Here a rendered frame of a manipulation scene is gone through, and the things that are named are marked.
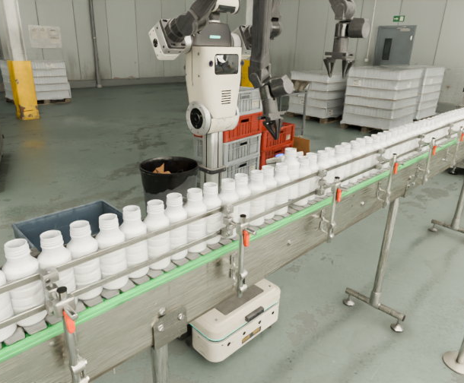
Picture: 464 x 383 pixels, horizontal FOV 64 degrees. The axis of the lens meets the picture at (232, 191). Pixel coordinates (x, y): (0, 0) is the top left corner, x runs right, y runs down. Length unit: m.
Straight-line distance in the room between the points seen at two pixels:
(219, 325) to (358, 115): 6.30
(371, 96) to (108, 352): 7.07
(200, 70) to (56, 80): 8.94
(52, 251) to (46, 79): 9.70
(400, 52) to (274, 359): 10.31
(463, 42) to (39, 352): 10.98
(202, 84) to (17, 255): 1.14
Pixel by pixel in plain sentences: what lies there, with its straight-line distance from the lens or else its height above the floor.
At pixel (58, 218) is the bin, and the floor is 0.93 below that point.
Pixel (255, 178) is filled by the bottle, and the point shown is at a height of 1.15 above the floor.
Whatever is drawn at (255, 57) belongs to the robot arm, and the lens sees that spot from 1.40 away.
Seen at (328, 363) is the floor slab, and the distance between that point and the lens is 2.16.
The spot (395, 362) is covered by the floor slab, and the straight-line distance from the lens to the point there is 2.29.
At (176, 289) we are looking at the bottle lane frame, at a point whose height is 0.95.
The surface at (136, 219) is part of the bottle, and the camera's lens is 0.85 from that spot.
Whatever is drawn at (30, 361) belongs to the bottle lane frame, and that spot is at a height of 0.95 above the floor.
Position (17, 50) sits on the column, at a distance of 8.63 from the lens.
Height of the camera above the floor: 1.51
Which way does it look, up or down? 22 degrees down
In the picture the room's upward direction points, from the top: 2 degrees clockwise
